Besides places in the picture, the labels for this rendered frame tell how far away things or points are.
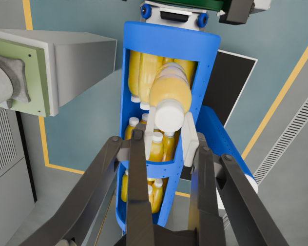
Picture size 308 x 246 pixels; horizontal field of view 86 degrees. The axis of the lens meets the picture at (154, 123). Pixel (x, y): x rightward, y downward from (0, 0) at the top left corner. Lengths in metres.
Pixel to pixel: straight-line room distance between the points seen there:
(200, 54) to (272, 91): 1.60
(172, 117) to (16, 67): 0.70
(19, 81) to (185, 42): 0.65
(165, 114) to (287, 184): 2.74
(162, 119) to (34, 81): 0.68
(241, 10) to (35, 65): 0.75
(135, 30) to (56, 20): 1.52
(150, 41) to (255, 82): 1.57
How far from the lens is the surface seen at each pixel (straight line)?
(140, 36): 0.45
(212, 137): 1.15
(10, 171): 2.67
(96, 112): 1.99
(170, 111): 0.20
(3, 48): 0.86
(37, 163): 2.92
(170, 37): 0.42
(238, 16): 0.69
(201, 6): 0.79
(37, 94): 0.85
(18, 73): 0.83
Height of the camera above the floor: 1.66
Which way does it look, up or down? 62 degrees down
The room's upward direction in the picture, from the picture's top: 171 degrees counter-clockwise
